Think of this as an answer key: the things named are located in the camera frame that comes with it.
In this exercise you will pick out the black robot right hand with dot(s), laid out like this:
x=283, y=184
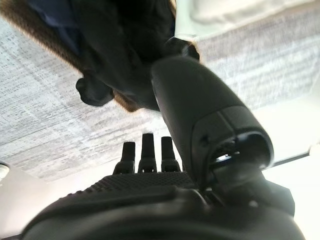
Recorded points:
x=200, y=105

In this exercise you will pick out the black garment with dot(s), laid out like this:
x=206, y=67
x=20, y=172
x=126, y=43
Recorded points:
x=120, y=37

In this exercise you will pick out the blue garment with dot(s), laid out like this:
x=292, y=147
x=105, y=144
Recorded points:
x=57, y=15

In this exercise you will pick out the beige bedspread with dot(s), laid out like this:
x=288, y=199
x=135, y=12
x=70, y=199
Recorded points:
x=250, y=12

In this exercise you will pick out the grey striped rug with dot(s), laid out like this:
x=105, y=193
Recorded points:
x=50, y=112

